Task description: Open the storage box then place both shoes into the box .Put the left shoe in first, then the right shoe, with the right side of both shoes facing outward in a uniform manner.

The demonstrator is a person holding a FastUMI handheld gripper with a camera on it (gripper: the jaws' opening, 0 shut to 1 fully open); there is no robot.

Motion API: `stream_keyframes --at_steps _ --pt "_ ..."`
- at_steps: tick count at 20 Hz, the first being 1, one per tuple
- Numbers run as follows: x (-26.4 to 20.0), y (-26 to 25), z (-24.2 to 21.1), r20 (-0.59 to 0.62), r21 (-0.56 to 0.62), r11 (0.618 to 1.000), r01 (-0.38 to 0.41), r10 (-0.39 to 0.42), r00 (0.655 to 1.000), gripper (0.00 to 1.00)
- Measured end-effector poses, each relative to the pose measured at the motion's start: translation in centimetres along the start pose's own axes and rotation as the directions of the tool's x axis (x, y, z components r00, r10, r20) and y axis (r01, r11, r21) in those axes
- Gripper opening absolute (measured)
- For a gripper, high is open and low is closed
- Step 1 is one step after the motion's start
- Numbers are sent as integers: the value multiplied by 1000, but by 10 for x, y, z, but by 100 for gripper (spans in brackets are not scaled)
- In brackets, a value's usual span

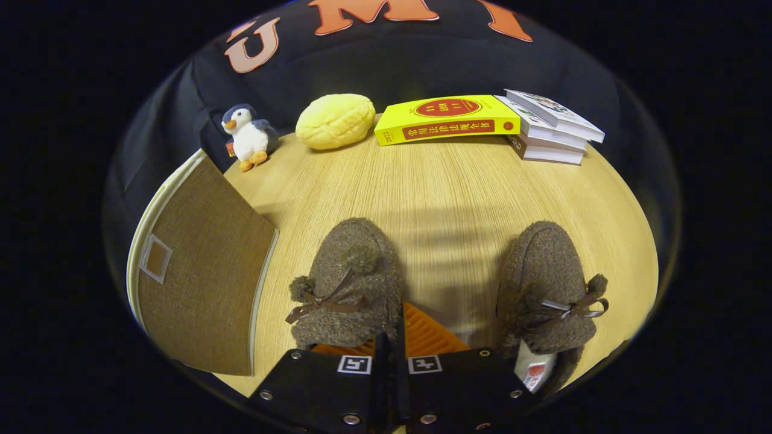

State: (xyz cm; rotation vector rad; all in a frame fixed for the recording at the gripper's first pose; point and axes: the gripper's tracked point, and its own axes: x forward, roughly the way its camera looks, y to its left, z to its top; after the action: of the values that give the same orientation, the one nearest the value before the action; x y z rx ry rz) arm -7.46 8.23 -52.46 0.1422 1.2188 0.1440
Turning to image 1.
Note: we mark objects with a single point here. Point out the white book with illustrated cover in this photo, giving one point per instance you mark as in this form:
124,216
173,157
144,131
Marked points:
555,111

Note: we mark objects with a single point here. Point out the brown fabric storage box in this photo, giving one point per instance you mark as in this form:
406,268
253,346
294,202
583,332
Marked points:
205,271

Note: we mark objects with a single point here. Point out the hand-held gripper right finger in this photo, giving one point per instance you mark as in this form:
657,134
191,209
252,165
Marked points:
403,386

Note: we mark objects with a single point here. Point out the yellow bun plush toy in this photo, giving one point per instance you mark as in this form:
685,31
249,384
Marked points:
335,120

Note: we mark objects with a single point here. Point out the yellow book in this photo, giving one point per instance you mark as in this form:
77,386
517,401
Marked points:
446,120

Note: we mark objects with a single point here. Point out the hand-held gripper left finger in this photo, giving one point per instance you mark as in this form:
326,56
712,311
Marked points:
381,386

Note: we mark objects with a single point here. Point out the brown fuzzy shoe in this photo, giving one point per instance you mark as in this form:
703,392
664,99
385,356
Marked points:
543,253
338,325

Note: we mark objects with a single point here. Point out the penguin plush toy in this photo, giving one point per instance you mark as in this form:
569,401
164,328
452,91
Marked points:
248,138

